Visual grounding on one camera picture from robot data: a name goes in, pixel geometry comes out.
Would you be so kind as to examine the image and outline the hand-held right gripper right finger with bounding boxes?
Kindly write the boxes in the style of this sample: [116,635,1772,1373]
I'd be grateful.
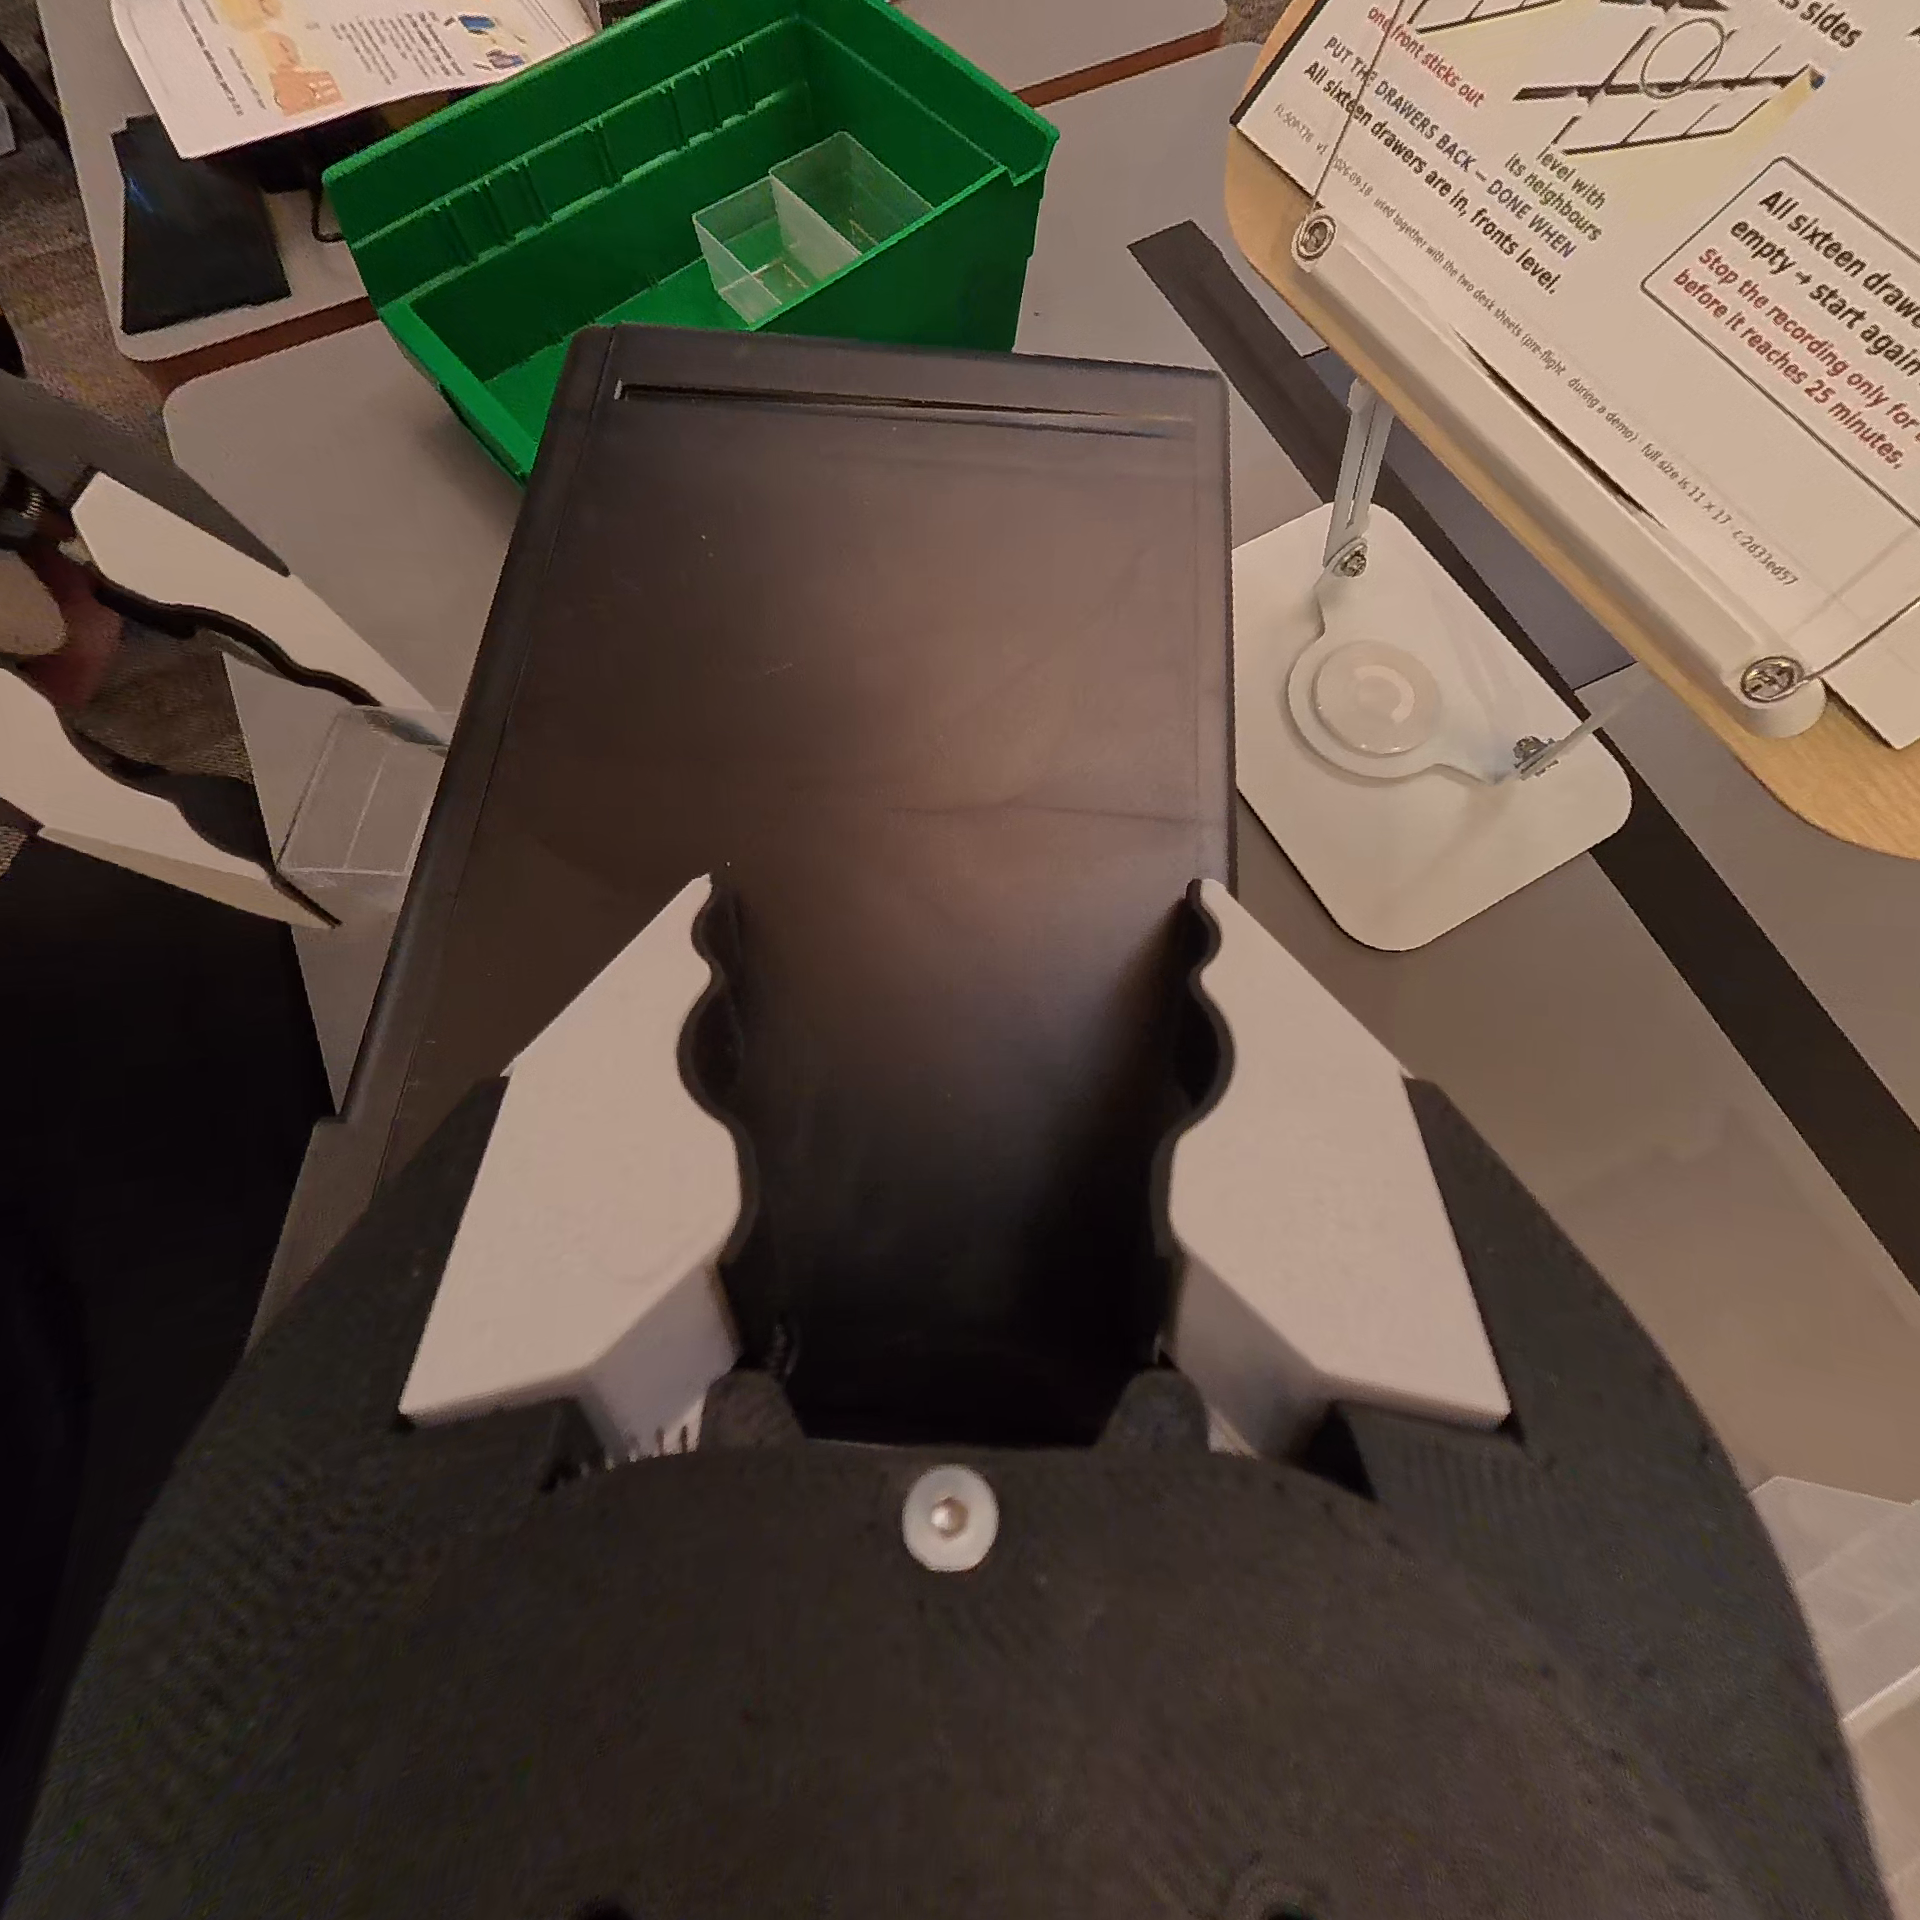
[1154,879,1513,1460]

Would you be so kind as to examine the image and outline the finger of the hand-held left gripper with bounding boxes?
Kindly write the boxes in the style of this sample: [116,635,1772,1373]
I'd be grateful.
[66,472,453,709]
[0,659,344,931]

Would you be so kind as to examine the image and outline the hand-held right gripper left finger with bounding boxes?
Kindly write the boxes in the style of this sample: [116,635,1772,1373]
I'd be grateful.
[397,874,751,1453]

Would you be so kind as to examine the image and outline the small clear plastic drawer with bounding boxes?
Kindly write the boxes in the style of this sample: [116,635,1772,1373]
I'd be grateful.
[692,180,870,335]
[274,703,456,920]
[769,132,979,269]

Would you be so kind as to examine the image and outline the green plastic bin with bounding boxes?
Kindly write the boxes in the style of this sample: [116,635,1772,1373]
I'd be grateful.
[323,0,1061,486]

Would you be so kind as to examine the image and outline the black drawer cabinet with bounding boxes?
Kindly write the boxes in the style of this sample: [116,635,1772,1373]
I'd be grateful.
[247,322,1240,1449]

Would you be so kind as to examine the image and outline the person's left hand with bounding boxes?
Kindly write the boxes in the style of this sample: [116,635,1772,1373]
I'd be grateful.
[0,562,131,709]

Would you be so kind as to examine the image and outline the black pouch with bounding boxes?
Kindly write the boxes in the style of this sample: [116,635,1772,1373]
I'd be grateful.
[116,111,291,335]

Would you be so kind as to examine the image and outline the person's dark clothing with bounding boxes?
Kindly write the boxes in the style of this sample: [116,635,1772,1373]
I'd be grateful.
[0,816,340,1920]

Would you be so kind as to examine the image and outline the printed paper leaflet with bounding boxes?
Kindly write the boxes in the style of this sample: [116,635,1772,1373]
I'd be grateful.
[113,0,603,159]

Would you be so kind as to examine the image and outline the translucent plastic box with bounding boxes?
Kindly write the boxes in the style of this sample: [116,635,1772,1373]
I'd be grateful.
[1746,1476,1920,1920]

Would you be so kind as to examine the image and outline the white instruction sheet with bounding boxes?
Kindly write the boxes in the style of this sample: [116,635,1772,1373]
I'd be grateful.
[1232,0,1920,751]

